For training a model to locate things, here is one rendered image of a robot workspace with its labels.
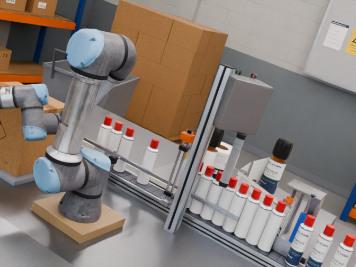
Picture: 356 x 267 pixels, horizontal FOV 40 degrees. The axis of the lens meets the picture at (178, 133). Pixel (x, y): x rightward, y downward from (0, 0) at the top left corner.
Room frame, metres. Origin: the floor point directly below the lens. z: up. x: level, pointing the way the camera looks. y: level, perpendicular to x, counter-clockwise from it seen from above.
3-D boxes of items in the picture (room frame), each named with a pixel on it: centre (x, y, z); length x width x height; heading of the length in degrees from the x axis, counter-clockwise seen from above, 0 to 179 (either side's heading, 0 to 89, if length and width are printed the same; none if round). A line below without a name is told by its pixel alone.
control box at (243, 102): (1.76, -0.18, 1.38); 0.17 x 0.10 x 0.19; 121
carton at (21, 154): (1.86, 0.63, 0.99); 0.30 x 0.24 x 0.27; 69
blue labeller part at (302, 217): (1.74, -0.55, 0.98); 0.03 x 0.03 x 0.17
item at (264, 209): (1.75, -0.40, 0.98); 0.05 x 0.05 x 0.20
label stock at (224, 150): (2.41, -0.23, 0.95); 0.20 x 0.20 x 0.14
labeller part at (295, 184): (1.80, -0.54, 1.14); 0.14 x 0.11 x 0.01; 66
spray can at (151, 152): (1.97, 0.08, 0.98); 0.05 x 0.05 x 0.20
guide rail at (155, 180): (2.03, 0.14, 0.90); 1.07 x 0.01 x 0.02; 66
